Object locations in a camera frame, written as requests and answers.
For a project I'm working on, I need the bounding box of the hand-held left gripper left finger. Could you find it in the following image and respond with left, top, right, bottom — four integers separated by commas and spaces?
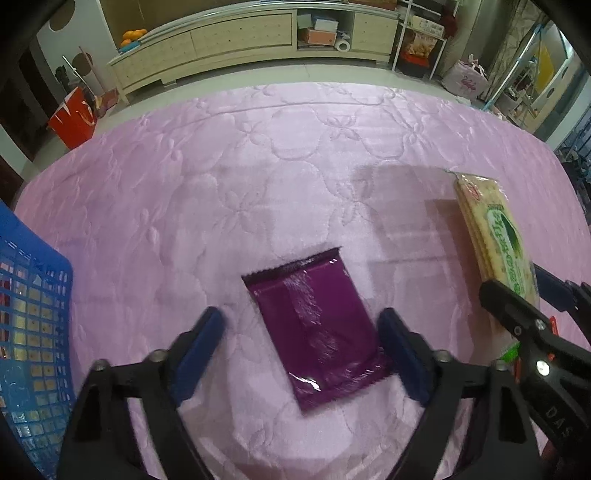
55, 306, 227, 480

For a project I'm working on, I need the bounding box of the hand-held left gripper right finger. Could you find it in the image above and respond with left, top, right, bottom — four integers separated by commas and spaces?
378, 307, 543, 480

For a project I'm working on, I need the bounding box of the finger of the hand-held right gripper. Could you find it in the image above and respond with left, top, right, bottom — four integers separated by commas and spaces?
533, 262, 591, 340
479, 278, 591, 365

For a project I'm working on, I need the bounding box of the green label cracker packet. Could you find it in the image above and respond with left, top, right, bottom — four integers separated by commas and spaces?
445, 170, 560, 365

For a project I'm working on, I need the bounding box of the purple snack packet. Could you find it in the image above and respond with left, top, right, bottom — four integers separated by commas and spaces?
241, 247, 393, 414

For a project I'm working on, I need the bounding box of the blue plastic basket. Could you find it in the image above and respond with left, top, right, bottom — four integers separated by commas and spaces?
0, 199, 77, 478

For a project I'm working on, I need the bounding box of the pink gift bag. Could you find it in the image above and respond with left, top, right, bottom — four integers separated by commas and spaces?
442, 54, 491, 100

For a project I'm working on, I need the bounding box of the red paper bag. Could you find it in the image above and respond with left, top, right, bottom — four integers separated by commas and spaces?
47, 88, 99, 149

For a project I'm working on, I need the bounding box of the white metal rack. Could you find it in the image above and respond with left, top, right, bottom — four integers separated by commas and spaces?
392, 0, 451, 79

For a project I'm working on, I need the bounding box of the round wooden paddle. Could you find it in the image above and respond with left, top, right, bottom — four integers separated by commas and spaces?
62, 46, 102, 97

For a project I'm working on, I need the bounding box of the beige TV cabinet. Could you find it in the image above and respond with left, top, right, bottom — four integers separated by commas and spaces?
107, 8, 400, 95

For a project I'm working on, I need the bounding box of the wooden frame standing mirror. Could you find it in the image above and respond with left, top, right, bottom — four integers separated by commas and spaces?
522, 23, 583, 134

